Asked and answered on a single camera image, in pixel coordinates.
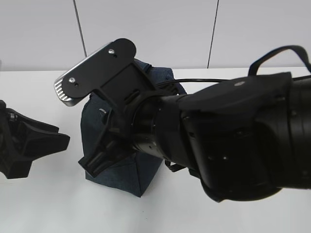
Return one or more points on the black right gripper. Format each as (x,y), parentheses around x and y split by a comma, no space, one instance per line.
(112,145)

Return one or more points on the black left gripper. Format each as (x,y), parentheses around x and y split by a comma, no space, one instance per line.
(34,140)

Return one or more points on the dark blue fabric lunch bag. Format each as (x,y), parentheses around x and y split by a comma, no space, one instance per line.
(132,174)

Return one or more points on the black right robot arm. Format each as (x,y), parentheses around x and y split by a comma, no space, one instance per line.
(244,139)

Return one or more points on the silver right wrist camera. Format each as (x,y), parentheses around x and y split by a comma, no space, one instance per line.
(94,71)

